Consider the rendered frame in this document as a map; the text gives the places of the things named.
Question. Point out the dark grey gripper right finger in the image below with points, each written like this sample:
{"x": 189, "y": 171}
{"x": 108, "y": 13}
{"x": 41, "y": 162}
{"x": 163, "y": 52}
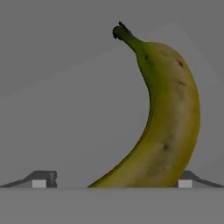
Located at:
{"x": 188, "y": 180}

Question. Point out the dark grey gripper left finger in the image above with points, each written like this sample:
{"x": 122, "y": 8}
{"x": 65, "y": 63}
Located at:
{"x": 40, "y": 178}

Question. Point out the yellow green banana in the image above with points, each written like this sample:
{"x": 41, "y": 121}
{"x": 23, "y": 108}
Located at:
{"x": 169, "y": 116}

